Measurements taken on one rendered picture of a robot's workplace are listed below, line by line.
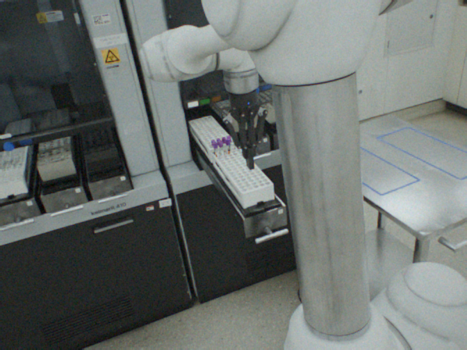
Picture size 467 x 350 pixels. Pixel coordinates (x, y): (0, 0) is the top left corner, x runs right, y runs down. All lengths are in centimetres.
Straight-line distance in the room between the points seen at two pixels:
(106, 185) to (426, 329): 112
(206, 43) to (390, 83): 276
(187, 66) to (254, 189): 44
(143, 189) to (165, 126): 25
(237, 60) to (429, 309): 66
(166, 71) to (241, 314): 132
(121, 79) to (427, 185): 102
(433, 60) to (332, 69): 328
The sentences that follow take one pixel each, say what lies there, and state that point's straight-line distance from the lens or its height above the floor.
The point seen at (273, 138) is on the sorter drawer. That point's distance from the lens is 164.
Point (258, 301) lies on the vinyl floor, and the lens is 204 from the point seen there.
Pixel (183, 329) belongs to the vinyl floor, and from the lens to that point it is 200.
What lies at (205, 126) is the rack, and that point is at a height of 86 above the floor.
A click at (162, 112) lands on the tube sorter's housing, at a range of 156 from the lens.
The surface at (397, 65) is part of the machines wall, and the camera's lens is 350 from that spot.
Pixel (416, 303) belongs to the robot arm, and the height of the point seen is 96.
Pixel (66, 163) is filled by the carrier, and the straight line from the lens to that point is 158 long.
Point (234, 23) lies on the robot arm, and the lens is 43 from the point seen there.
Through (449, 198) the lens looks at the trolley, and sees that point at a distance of 127.
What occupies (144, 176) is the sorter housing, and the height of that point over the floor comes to 73.
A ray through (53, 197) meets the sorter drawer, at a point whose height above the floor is 79.
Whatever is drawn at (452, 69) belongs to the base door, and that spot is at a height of 35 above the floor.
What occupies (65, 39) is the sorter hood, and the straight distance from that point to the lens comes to 145.
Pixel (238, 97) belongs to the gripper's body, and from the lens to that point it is 107.
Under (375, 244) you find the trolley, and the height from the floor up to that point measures 28.
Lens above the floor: 152
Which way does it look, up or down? 30 degrees down
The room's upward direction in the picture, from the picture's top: 7 degrees counter-clockwise
